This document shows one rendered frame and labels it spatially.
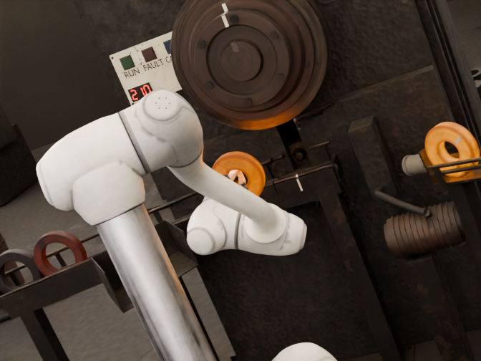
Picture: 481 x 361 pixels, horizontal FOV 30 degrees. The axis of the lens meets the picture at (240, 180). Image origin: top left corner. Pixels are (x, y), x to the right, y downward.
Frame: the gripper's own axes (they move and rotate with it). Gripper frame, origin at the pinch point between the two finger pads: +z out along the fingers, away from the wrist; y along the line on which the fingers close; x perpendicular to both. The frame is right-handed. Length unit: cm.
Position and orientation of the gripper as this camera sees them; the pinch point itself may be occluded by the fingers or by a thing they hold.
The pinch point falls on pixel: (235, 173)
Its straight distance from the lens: 253.5
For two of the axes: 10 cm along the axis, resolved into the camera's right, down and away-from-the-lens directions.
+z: 1.9, -4.1, 8.9
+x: -3.9, -8.7, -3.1
